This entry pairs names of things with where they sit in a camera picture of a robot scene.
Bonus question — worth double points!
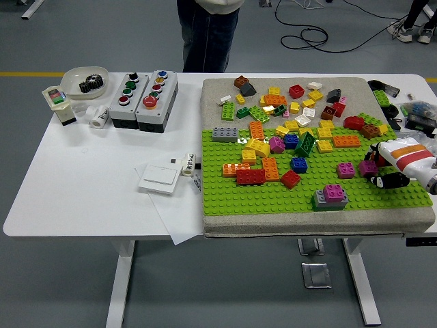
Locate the long grey toy brick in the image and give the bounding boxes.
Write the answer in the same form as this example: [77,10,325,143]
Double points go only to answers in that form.
[211,126,239,143]

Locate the metal floor box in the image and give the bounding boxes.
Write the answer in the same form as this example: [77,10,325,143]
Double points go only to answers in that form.
[300,262,333,290]
[297,238,324,256]

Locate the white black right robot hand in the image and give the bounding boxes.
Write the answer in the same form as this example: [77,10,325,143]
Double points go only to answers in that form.
[363,138,437,191]

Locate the clear bag blue parts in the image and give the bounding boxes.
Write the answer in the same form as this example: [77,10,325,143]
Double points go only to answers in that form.
[399,100,437,119]

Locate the white pipe fitting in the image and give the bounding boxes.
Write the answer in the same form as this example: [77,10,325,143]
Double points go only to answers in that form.
[85,105,111,130]

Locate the grey four-button control box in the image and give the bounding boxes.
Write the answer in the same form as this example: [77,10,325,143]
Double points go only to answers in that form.
[108,72,150,130]

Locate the white labelled tube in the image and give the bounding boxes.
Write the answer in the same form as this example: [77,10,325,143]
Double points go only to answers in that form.
[180,152,197,178]

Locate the white bowl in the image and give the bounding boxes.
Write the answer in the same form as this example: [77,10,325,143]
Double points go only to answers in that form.
[60,66,110,100]

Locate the green studded baseplate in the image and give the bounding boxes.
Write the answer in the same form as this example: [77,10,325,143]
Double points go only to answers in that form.
[200,126,429,217]

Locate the white wall switch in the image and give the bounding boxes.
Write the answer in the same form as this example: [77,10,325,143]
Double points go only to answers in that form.
[137,164,180,195]

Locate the blue toy brick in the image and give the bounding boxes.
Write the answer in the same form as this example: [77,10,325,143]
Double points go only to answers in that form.
[283,133,300,150]
[290,156,308,174]

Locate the yellow curved toy brick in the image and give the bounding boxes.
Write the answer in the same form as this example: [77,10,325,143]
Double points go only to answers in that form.
[244,137,270,158]

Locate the grey foam mat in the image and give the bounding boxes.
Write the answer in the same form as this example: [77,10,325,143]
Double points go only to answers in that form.
[199,77,437,238]

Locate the person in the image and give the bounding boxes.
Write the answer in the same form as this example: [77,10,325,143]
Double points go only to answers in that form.
[386,0,437,44]
[176,0,245,73]

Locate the red square toy brick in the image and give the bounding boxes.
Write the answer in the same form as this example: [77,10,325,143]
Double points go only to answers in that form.
[279,169,302,189]
[288,83,305,100]

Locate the grey emergency-stop control box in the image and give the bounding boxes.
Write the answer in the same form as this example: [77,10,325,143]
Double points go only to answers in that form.
[135,69,179,133]

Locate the black gear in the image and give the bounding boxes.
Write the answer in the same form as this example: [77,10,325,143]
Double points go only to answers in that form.
[79,74,104,93]

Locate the lime green toy brick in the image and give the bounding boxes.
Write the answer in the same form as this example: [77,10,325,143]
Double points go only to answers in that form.
[372,89,391,107]
[221,102,236,122]

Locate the black table control panel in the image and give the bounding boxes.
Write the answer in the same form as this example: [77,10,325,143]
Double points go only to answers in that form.
[405,236,437,247]

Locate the white table foot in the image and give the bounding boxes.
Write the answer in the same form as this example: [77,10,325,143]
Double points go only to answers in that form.
[20,0,46,20]

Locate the black box green label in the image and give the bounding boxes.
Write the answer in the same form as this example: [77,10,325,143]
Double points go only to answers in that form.
[405,113,437,137]

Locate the white switch module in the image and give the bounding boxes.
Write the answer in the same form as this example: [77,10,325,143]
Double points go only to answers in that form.
[41,85,77,126]

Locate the orange toy brick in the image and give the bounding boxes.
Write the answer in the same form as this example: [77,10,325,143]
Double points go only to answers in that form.
[248,120,266,141]
[331,134,362,148]
[221,162,251,178]
[263,94,287,107]
[261,156,281,182]

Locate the white paper sheet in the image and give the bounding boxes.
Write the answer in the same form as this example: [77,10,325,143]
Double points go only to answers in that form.
[134,163,206,246]

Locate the white table leg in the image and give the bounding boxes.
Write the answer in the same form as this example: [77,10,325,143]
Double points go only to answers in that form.
[104,240,137,328]
[341,238,382,327]

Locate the black floor cable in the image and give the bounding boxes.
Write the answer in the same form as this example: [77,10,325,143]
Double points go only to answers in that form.
[274,0,410,54]

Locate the red curved toy brick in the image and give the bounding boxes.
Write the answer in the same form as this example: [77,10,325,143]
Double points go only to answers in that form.
[342,115,365,131]

